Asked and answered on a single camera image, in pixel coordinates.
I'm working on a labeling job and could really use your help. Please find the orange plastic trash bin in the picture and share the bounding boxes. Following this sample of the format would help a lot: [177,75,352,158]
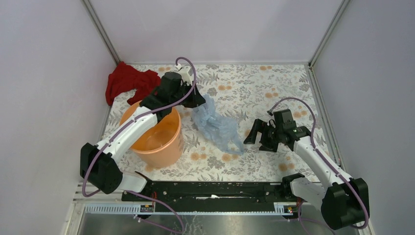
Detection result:
[130,108,184,168]

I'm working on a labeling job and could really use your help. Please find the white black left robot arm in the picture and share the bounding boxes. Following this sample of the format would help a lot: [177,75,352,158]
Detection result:
[80,71,205,201]

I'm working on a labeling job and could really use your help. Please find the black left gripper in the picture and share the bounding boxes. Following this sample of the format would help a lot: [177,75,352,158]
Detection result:
[170,80,206,108]

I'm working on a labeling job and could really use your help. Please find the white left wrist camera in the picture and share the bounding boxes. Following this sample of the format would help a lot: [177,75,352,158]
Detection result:
[175,64,194,86]

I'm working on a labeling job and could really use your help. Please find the floral patterned table mat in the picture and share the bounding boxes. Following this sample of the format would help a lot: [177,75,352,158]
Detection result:
[118,64,331,182]

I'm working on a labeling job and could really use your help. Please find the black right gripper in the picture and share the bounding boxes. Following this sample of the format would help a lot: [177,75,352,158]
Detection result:
[243,118,283,153]

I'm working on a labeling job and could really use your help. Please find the light blue trash bag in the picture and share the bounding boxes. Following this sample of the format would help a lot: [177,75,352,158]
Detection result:
[192,94,244,155]

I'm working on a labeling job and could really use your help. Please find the red cloth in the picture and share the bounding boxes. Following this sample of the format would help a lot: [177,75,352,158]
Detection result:
[105,62,161,106]

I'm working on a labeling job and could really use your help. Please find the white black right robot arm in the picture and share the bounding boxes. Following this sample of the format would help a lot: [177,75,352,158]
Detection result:
[244,109,369,230]

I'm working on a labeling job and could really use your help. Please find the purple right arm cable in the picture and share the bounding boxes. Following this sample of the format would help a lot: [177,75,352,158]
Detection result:
[267,97,370,235]

